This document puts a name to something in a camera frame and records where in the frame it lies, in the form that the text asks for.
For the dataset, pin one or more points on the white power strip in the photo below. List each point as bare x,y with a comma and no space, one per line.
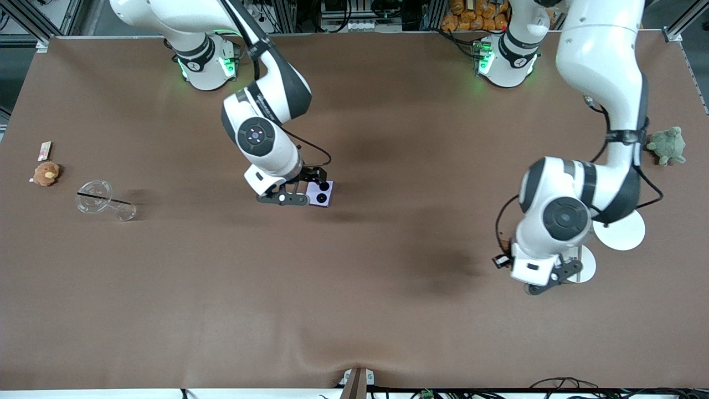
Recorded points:
360,25

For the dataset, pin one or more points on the green turtle plush toy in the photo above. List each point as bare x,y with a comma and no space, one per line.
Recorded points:
667,145

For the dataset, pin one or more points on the small printed card box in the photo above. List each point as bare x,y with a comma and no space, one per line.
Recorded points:
44,151

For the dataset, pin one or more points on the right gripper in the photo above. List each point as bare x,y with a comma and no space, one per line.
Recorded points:
311,175

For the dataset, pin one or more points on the purple smartphone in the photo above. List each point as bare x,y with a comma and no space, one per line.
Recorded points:
328,194

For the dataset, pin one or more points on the brown plush toy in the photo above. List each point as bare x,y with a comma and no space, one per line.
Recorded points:
46,173

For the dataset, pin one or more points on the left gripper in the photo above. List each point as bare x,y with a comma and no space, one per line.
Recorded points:
502,259

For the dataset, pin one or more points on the aluminium frame post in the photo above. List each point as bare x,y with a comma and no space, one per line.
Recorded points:
33,22
680,22

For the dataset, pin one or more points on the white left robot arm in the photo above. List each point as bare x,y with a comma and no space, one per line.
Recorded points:
598,55

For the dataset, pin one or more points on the orange plush toys heap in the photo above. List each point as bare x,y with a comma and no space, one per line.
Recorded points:
471,16

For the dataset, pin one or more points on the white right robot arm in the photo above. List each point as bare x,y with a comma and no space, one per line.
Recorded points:
277,154

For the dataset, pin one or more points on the clear plastic cup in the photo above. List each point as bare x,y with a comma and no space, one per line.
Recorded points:
94,197

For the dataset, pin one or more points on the large white plate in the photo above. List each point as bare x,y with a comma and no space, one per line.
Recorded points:
623,233

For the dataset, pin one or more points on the thin black stick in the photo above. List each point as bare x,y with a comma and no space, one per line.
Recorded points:
105,198

